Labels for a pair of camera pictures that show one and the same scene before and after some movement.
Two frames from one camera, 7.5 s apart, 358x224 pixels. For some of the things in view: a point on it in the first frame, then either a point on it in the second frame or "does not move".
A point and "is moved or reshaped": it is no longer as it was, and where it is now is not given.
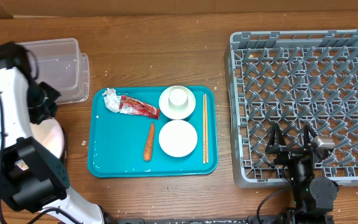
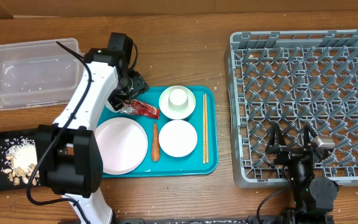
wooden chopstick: (204, 130) does not move
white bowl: (177, 102) does not move
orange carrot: (148, 152) → (155, 147)
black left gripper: (36, 117) → (140, 84)
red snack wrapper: (130, 105) does not move
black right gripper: (275, 147) does not move
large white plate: (49, 134) is moved or reshaped
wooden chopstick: (206, 129) does not move
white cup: (178, 98) does not move
